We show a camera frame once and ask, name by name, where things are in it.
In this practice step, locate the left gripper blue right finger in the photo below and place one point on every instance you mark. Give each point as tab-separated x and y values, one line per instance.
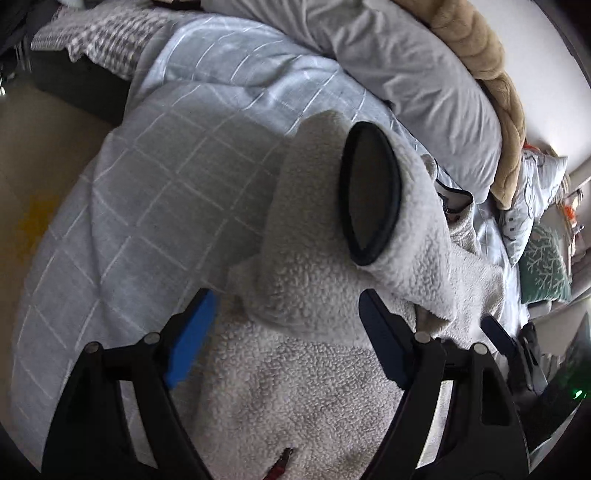
482	437

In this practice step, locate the white fleece jacket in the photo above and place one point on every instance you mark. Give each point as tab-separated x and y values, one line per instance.
287	365

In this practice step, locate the grey plaid cloth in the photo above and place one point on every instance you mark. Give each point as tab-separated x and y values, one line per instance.
112	35

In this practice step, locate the white bookshelf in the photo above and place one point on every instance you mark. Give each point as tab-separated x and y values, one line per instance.
568	206

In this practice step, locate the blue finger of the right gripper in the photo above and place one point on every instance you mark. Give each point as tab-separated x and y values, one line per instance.
496	333

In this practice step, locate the green coral pattern cushion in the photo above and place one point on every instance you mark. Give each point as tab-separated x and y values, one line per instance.
543	273

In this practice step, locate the tan plush blanket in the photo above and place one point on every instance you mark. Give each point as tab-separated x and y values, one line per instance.
466	32

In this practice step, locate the grey patterned pillow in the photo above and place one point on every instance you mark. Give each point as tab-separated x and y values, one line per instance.
539	180

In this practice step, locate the light blue checked duvet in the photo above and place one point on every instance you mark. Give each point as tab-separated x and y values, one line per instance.
177	194

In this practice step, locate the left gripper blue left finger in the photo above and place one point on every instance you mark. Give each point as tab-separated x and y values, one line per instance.
89	434

